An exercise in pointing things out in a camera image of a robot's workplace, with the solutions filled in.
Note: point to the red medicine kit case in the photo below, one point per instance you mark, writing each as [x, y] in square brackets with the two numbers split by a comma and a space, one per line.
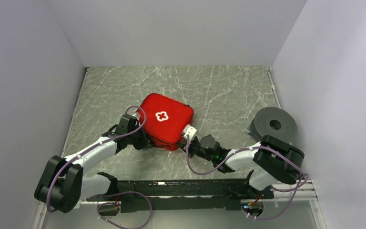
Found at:
[164, 120]

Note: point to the grey filament spool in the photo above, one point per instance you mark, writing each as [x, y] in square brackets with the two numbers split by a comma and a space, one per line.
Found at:
[275, 122]

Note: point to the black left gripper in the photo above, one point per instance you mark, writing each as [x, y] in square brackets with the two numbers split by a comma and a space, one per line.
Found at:
[144, 141]

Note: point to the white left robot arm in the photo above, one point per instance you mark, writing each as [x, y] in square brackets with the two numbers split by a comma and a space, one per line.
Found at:
[63, 182]

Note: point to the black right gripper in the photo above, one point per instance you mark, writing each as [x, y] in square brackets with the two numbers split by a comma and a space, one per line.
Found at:
[191, 142]

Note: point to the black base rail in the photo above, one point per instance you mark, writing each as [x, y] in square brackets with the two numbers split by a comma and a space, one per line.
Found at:
[228, 194]

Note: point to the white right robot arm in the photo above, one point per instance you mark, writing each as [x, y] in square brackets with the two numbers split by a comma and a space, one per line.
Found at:
[271, 160]

